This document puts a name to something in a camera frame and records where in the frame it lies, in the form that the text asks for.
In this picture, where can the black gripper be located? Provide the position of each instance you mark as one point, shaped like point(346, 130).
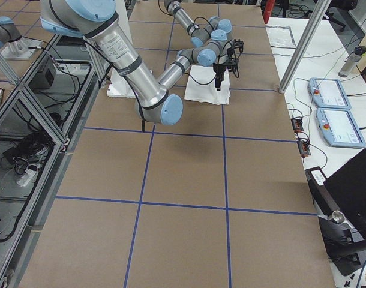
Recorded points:
point(219, 69)

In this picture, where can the white printed t-shirt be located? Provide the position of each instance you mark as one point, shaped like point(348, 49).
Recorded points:
point(202, 88)

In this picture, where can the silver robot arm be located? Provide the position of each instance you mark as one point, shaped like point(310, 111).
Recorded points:
point(98, 21)
point(198, 24)

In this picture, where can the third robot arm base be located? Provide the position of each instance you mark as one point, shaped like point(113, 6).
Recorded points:
point(16, 46)

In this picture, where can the white paper sheet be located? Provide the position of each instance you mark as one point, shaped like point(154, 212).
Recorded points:
point(281, 36)

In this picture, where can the upper orange connector board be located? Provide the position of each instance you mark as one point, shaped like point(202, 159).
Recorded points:
point(297, 124)

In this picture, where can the orange connector board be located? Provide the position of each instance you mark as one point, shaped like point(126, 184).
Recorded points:
point(297, 124)
point(304, 147)

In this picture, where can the red fire extinguisher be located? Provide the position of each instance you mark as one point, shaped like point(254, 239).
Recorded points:
point(268, 10)

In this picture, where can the lower orange connector board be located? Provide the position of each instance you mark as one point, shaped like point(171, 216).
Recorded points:
point(304, 147)

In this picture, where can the upper blue teach pendant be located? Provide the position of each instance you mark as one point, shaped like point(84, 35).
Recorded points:
point(328, 93)

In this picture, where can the blue teach pendant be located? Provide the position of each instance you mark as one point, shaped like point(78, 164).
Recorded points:
point(328, 93)
point(339, 128)

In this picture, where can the lower blue teach pendant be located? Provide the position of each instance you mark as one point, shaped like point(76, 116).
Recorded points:
point(339, 128)

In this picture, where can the grey water bottle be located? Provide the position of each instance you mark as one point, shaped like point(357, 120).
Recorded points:
point(352, 61)

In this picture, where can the white power strip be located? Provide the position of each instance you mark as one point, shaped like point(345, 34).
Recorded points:
point(29, 174)

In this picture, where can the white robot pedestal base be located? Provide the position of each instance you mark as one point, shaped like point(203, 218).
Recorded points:
point(119, 88)

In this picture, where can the aluminium frame post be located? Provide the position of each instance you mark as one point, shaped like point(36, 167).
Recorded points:
point(306, 37)

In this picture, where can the aluminium side frame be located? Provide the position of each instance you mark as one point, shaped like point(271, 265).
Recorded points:
point(44, 101)

